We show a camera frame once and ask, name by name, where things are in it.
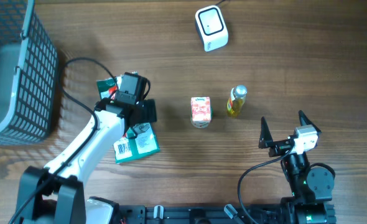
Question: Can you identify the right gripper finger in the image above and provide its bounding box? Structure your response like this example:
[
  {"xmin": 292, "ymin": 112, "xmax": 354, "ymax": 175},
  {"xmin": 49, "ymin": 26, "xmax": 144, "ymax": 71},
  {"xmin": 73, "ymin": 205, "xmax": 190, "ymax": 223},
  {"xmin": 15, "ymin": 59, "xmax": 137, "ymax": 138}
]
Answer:
[
  {"xmin": 298, "ymin": 110, "xmax": 321, "ymax": 134},
  {"xmin": 258, "ymin": 116, "xmax": 273, "ymax": 149}
]

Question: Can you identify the green 3M package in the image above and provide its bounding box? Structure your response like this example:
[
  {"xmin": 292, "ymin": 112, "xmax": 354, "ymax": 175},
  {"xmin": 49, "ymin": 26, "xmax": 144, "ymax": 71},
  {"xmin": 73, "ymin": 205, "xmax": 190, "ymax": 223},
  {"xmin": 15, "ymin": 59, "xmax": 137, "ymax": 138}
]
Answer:
[{"xmin": 96, "ymin": 76, "xmax": 160, "ymax": 164}]

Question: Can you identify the yellow oil bottle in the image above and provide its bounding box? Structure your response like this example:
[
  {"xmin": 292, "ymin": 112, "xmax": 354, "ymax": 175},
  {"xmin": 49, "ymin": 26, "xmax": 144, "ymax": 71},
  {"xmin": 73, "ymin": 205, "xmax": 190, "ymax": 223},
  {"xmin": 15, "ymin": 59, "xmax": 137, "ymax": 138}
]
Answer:
[{"xmin": 226, "ymin": 85, "xmax": 247, "ymax": 118}]

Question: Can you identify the orange tissue box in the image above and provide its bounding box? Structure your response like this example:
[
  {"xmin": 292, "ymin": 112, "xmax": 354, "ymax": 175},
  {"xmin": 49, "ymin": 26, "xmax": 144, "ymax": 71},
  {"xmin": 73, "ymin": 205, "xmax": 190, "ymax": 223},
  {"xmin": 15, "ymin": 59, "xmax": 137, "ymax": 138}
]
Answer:
[{"xmin": 190, "ymin": 96, "xmax": 211, "ymax": 122}]

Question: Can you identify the green lidded jar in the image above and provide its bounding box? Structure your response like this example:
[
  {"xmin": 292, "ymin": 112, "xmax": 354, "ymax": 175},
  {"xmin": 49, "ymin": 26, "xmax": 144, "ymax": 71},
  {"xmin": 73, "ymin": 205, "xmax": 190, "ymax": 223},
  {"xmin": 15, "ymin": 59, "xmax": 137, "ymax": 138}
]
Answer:
[{"xmin": 190, "ymin": 108, "xmax": 213, "ymax": 129}]

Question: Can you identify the grey plastic mesh basket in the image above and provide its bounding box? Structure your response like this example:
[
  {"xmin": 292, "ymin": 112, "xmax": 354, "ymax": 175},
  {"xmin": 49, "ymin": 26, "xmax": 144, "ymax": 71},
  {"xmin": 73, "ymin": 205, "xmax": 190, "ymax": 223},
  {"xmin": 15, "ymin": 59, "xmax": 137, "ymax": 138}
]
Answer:
[{"xmin": 0, "ymin": 0, "xmax": 58, "ymax": 146}]

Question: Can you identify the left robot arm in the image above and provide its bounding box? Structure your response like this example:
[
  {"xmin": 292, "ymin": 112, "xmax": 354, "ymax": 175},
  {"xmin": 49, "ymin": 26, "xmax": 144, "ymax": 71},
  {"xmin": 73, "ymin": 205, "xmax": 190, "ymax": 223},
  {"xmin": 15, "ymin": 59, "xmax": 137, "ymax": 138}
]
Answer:
[{"xmin": 10, "ymin": 73, "xmax": 157, "ymax": 223}]

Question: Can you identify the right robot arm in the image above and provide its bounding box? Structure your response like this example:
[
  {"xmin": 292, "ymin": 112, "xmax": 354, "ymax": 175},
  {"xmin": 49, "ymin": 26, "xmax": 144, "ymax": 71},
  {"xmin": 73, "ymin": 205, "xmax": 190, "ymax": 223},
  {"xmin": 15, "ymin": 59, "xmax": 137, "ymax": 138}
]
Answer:
[{"xmin": 259, "ymin": 111, "xmax": 337, "ymax": 224}]

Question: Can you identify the white barcode scanner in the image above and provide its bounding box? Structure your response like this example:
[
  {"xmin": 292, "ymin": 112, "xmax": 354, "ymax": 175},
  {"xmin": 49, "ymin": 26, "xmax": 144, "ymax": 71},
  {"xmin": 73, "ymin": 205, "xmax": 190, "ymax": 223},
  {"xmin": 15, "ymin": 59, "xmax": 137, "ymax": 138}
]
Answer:
[{"xmin": 195, "ymin": 5, "xmax": 229, "ymax": 52}]

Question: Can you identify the right black camera cable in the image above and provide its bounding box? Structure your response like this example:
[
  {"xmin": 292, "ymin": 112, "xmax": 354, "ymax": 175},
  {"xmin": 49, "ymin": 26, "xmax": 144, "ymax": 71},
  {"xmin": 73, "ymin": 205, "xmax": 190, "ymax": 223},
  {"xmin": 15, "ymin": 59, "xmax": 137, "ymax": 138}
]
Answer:
[{"xmin": 236, "ymin": 146, "xmax": 295, "ymax": 224}]

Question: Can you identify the black camera cable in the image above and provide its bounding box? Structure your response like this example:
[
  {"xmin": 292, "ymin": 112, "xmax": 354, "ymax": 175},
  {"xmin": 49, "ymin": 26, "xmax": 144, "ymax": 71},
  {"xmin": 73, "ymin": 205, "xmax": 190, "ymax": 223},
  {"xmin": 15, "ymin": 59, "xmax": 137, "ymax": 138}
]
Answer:
[
  {"xmin": 236, "ymin": 146, "xmax": 295, "ymax": 224},
  {"xmin": 7, "ymin": 57, "xmax": 119, "ymax": 224}
]

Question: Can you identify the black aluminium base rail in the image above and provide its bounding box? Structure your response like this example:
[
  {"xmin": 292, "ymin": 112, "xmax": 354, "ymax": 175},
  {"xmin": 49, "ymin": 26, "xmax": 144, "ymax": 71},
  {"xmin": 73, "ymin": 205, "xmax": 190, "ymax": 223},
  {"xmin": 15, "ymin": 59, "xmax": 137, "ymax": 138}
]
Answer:
[{"xmin": 118, "ymin": 203, "xmax": 337, "ymax": 224}]

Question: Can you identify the left black camera cable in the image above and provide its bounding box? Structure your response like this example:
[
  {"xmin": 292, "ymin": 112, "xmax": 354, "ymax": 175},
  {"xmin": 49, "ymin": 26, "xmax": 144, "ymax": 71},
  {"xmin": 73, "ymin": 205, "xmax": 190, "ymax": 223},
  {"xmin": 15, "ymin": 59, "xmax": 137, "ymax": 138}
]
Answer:
[{"xmin": 7, "ymin": 57, "xmax": 119, "ymax": 224}]

